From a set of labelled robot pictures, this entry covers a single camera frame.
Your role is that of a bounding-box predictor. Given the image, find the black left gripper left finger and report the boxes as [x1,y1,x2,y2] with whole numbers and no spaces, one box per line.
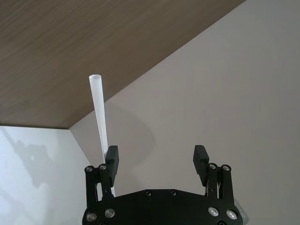
[84,145,119,222]

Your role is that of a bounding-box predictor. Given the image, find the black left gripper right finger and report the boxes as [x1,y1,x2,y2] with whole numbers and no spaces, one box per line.
[192,145,236,220]

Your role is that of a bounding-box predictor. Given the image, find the white translucent plastic tube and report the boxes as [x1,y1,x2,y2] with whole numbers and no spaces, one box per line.
[88,74,117,198]

